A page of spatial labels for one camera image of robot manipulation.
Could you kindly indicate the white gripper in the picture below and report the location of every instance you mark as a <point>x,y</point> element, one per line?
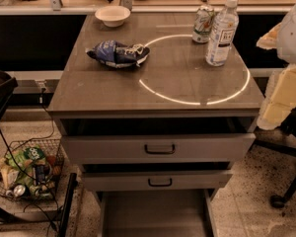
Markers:
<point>293,37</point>

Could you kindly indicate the blue chip bag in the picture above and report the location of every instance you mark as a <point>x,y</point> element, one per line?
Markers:
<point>117,55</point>

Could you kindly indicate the grey drawer cabinet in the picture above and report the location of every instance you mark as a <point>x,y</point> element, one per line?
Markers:
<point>174,91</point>

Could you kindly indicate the open bottom drawer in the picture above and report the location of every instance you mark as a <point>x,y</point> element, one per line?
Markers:
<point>176,213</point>

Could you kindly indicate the clear plastic water bottle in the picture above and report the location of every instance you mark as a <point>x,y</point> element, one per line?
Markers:
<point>223,30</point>

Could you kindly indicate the green soda can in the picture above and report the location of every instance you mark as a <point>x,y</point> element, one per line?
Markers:
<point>203,23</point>

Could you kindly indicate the white paper bowl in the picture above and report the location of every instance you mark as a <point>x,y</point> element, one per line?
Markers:
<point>112,16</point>

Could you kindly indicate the black floor stand leg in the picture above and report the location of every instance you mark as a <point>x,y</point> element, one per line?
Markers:
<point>72,183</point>

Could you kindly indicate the middle drawer with handle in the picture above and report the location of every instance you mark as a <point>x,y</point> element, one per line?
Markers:
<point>148,181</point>

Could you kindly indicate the drawer with handle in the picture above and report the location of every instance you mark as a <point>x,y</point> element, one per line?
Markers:
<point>132,149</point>
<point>148,181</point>

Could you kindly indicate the top drawer with handle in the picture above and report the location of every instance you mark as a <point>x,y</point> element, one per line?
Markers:
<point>132,149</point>

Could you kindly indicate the wire basket of snacks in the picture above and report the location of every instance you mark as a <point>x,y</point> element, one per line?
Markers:
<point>31,170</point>

